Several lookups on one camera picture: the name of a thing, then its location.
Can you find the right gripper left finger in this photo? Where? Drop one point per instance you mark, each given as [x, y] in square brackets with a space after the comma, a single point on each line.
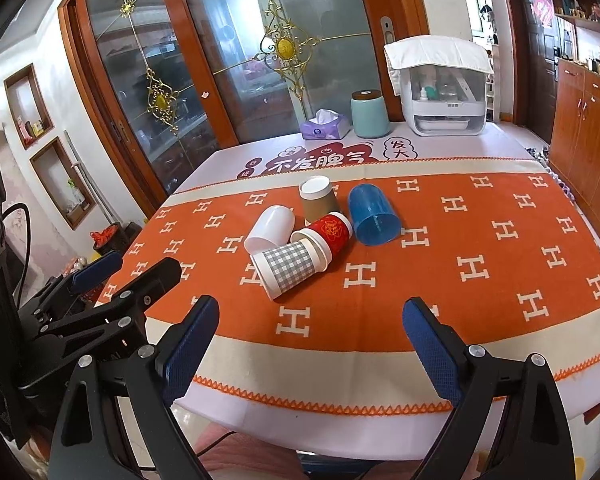
[90, 441]

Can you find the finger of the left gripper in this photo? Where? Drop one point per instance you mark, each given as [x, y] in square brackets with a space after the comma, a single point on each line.
[95, 273]
[137, 296]

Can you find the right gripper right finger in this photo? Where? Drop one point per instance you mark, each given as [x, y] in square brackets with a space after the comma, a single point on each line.
[533, 438]

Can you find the grey checked paper cup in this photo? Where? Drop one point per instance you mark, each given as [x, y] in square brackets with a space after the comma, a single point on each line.
[283, 268]

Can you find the white plastic cup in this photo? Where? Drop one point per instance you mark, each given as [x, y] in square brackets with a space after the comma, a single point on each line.
[272, 229]

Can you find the red paper cup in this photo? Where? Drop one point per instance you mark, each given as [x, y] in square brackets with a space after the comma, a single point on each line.
[328, 234]

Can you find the brown sleeve paper cup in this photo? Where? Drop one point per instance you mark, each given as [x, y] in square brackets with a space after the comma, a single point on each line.
[317, 198]

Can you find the blue plastic cup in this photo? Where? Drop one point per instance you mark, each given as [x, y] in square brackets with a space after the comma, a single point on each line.
[374, 220]

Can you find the orange H-pattern table cloth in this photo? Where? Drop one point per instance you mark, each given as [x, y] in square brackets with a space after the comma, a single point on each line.
[493, 245]

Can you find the glass sliding door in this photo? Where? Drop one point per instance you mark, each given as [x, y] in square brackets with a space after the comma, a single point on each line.
[166, 83]

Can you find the purple tissue box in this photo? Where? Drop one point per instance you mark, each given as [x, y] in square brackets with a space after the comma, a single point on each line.
[325, 125]

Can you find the wooden cabinet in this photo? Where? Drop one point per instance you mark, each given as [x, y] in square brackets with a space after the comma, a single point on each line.
[575, 145]

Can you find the mint green canister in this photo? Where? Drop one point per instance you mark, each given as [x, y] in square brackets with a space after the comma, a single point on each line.
[369, 114]

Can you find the white countertop appliance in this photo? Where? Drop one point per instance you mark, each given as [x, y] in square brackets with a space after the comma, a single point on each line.
[443, 101]

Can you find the white cloth cover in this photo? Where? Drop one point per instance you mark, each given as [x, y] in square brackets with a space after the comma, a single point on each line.
[433, 50]

